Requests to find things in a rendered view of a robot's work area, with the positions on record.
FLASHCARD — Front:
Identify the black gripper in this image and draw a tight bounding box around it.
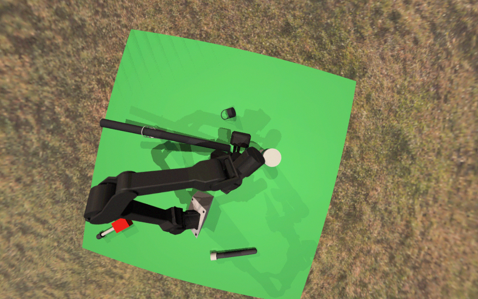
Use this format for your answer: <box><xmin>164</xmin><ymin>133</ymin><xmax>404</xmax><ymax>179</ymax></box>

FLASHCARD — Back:
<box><xmin>230</xmin><ymin>131</ymin><xmax>251</xmax><ymax>159</ymax></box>

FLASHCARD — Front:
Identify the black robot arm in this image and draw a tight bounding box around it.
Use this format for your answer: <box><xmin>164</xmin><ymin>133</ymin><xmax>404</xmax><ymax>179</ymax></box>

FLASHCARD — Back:
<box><xmin>84</xmin><ymin>147</ymin><xmax>265</xmax><ymax>235</ymax></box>

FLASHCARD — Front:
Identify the beige cylinder with white cap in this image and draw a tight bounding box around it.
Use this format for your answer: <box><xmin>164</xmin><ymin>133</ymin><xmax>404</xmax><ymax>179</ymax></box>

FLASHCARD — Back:
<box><xmin>263</xmin><ymin>148</ymin><xmax>281</xmax><ymax>167</ymax></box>

